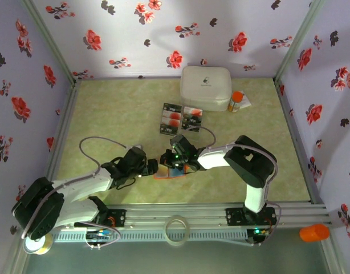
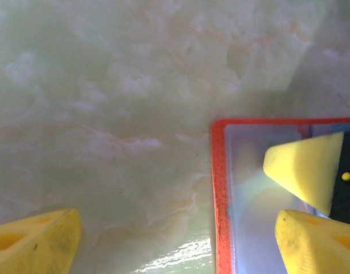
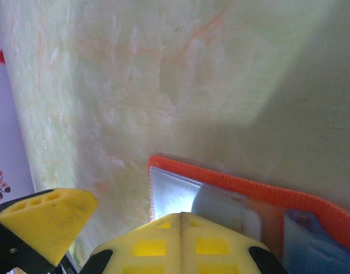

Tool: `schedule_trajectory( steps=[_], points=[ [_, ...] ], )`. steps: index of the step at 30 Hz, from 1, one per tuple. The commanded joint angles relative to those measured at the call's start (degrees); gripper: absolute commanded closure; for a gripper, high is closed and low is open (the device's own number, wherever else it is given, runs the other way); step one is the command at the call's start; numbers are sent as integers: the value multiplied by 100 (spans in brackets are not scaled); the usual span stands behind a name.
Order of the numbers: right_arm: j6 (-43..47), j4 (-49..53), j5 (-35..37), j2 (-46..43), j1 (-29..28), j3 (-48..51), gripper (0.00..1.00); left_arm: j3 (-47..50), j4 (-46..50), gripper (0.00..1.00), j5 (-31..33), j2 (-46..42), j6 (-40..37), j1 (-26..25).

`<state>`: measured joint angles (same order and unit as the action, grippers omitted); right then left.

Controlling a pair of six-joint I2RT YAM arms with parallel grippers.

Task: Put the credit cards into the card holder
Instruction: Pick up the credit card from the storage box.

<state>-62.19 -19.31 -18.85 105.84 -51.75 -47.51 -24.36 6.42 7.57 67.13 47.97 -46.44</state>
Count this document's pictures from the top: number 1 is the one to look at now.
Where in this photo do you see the aluminium front frame rail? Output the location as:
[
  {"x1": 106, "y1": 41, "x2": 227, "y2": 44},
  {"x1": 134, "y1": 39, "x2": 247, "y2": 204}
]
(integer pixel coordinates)
[{"x1": 19, "y1": 202, "x2": 334, "y2": 229}]

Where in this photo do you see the clear tape roll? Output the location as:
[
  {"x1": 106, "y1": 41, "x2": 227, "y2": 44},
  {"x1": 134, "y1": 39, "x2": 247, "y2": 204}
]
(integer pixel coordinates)
[{"x1": 164, "y1": 214, "x2": 191, "y2": 247}]

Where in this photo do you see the aluminium corner post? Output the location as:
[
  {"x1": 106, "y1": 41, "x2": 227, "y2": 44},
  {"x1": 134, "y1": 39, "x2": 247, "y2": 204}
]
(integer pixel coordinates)
[
  {"x1": 274, "y1": 0, "x2": 323, "y2": 80},
  {"x1": 22, "y1": 0, "x2": 79, "y2": 85}
]

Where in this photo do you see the orange plastic cup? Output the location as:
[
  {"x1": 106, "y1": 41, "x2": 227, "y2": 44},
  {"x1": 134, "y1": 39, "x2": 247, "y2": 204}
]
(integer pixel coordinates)
[{"x1": 299, "y1": 223, "x2": 331, "y2": 243}]

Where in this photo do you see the green circuit board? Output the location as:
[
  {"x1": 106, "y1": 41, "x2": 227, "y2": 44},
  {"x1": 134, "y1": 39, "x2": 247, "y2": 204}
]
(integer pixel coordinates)
[
  {"x1": 247, "y1": 227, "x2": 271, "y2": 247},
  {"x1": 86, "y1": 227, "x2": 113, "y2": 249}
]

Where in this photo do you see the battery blister pack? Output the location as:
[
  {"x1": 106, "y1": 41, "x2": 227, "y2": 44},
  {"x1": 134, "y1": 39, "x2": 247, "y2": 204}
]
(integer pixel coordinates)
[{"x1": 159, "y1": 102, "x2": 183, "y2": 135}]

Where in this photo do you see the white pill case box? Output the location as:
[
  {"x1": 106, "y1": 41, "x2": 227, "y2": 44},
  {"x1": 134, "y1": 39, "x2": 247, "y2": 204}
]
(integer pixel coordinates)
[{"x1": 180, "y1": 65, "x2": 233, "y2": 112}]

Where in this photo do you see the red white credit card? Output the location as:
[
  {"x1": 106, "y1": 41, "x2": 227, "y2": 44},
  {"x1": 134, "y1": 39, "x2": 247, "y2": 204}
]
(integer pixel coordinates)
[
  {"x1": 161, "y1": 110, "x2": 182, "y2": 120},
  {"x1": 160, "y1": 117, "x2": 181, "y2": 127},
  {"x1": 183, "y1": 106, "x2": 204, "y2": 117}
]

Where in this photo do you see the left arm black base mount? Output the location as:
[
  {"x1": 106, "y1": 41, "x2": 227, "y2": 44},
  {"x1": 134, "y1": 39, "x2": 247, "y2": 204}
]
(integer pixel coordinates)
[{"x1": 74, "y1": 209, "x2": 127, "y2": 228}]

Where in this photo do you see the left arm grey cable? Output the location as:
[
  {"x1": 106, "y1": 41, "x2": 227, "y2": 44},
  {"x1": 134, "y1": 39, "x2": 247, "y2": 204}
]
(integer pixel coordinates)
[{"x1": 21, "y1": 136, "x2": 141, "y2": 240}]

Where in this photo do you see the grey slotted cable duct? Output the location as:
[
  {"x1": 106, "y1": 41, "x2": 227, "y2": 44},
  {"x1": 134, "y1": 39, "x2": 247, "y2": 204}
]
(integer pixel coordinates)
[{"x1": 51, "y1": 229, "x2": 250, "y2": 244}]

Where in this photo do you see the aluminium side rail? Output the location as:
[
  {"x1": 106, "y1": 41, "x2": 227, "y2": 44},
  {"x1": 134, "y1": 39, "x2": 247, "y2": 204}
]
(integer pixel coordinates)
[
  {"x1": 36, "y1": 79, "x2": 80, "y2": 208},
  {"x1": 274, "y1": 78, "x2": 325, "y2": 205}
]

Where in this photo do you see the orange-capped pill bottle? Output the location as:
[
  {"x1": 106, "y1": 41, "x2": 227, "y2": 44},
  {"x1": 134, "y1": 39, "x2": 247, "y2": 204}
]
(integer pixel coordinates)
[{"x1": 227, "y1": 91, "x2": 245, "y2": 113}]

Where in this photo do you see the white paper leaflet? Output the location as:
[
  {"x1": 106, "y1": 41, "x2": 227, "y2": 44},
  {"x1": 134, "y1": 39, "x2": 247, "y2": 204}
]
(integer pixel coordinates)
[{"x1": 239, "y1": 90, "x2": 252, "y2": 109}]

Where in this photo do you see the yellow tape roll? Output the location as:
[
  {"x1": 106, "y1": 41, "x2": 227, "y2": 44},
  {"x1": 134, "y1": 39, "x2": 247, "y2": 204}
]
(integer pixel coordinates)
[{"x1": 23, "y1": 233, "x2": 54, "y2": 256}]

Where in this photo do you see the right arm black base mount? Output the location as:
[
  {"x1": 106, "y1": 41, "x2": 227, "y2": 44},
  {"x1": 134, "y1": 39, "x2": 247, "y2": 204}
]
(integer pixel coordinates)
[{"x1": 225, "y1": 207, "x2": 278, "y2": 227}]

